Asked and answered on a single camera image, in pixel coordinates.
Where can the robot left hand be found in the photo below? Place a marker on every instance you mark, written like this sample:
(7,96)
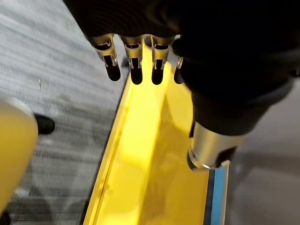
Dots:
(211,47)

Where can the robot dark left foot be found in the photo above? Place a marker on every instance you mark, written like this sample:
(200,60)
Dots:
(45,124)

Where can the robot silver left leg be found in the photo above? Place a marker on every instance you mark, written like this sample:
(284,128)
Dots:
(14,145)

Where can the dark metal rack frame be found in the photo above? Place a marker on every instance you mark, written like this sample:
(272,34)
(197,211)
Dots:
(218,199)

